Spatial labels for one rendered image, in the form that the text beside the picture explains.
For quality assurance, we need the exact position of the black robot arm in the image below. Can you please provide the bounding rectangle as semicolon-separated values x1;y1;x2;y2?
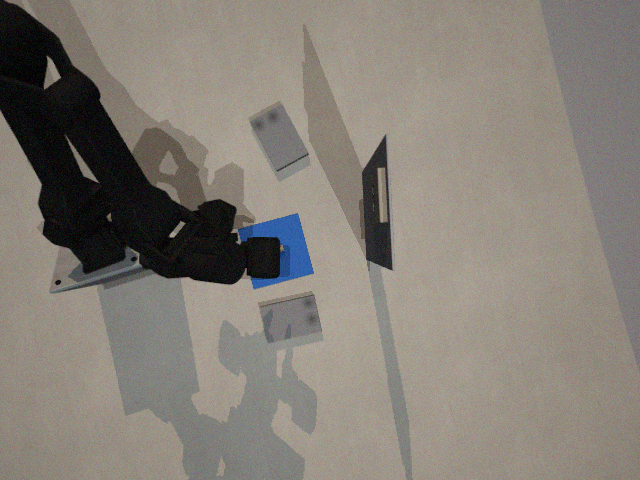
0;0;246;285

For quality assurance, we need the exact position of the blue square mat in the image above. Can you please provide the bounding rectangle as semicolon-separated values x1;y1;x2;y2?
238;213;314;289

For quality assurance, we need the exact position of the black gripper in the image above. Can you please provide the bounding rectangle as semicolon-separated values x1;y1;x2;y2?
240;237;280;279

